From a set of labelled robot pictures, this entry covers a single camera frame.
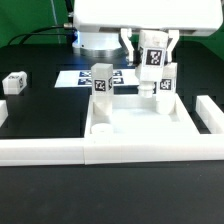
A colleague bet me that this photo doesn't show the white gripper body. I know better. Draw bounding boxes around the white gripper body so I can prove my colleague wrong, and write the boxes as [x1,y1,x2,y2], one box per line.
[74,0,223,36]

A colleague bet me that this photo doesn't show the white U-shaped obstacle fence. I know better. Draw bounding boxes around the white U-shaped obstacle fence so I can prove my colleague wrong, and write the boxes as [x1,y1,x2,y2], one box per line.
[0,95,224,166]

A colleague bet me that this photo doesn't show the black cables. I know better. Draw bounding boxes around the black cables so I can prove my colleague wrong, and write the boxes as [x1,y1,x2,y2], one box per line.
[7,0,78,46]

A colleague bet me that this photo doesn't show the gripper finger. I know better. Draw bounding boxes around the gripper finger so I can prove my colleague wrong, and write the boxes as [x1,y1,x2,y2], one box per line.
[119,28,137,65]
[165,29,180,64]

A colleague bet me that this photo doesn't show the white sheet with markers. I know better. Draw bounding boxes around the white sheet with markers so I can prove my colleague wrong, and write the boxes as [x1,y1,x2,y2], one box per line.
[54,69,139,88]

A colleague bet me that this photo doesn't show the white square tabletop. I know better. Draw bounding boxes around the white square tabletop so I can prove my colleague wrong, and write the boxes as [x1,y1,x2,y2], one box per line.
[84,94,199,137]

